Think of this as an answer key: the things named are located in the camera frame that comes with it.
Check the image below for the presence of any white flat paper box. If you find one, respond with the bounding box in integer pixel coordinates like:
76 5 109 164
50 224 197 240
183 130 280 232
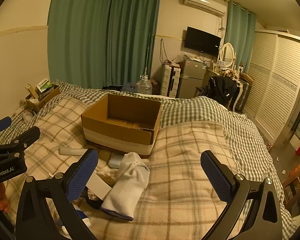
86 172 112 200

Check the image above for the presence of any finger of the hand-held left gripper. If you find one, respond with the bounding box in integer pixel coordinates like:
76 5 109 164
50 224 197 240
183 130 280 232
0 126 41 156
0 116 12 140

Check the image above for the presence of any white air conditioner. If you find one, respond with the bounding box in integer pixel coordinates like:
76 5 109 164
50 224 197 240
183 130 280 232
182 0 227 17

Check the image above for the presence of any green checkered duvet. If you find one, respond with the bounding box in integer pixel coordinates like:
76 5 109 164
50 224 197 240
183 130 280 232
0 80 294 230

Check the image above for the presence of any white louvred wardrobe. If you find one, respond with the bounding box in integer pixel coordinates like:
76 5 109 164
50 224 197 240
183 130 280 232
240 29 300 144

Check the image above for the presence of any open brown cardboard box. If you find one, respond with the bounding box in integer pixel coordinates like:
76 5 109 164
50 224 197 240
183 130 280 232
81 94 163 158

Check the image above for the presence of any crumpled tissue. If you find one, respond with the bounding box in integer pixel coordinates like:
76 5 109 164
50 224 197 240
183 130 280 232
96 166 120 187

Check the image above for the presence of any person's left hand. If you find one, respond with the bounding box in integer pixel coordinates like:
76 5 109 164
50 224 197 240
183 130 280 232
0 182 10 213

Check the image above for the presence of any dark patterned suitcase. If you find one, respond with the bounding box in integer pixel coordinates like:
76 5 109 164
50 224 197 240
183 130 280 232
234 80 252 113

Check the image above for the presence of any green and white carton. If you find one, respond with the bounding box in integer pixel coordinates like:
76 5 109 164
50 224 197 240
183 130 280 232
36 79 52 93

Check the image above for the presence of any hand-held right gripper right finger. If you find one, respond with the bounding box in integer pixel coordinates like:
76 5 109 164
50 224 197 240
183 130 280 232
200 150 285 240

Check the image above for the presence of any wooden stool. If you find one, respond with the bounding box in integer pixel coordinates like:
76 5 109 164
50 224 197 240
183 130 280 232
282 171 300 205

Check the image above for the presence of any white suitcase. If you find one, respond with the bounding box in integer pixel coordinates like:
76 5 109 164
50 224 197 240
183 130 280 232
161 64 182 98

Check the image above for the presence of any wide green curtain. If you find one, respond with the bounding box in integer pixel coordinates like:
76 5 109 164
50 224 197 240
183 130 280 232
47 0 163 91

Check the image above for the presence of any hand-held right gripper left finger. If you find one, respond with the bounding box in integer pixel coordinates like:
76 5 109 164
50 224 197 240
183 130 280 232
15 148 100 240

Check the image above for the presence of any light blue case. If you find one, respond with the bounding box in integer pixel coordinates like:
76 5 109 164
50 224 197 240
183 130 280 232
108 155 124 168

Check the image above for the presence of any black wall television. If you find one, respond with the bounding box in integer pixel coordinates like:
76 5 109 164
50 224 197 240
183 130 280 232
184 26 222 57

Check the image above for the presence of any silver small fridge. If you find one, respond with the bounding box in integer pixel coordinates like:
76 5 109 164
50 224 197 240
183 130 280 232
179 58 207 98

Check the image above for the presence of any white oval mirror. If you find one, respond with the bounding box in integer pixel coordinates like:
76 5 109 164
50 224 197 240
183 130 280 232
219 42 235 68

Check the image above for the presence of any black strap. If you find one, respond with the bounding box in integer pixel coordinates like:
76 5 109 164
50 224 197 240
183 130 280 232
84 191 103 209

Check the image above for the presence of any floral patterned bag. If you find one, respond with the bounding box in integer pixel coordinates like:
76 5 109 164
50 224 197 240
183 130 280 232
150 78 163 95

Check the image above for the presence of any blue and white tube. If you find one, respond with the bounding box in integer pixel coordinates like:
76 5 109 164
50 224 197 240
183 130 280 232
74 205 92 227

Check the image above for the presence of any small cluttered cardboard box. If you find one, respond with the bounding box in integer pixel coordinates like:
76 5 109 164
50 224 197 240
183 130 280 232
25 85 61 113

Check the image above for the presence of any white pole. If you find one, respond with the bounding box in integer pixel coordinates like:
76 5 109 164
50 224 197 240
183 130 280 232
144 32 152 77

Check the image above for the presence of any white sock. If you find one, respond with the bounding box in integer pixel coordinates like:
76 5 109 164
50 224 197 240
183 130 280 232
100 152 150 221

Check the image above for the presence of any black jacket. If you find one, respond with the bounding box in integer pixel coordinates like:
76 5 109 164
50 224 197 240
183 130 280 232
201 75 239 103

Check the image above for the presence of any narrow green curtain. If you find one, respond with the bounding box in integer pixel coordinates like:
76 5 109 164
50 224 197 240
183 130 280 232
225 0 257 68

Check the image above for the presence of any large clear water bottle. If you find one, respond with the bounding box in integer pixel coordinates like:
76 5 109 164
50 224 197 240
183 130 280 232
136 75 153 95

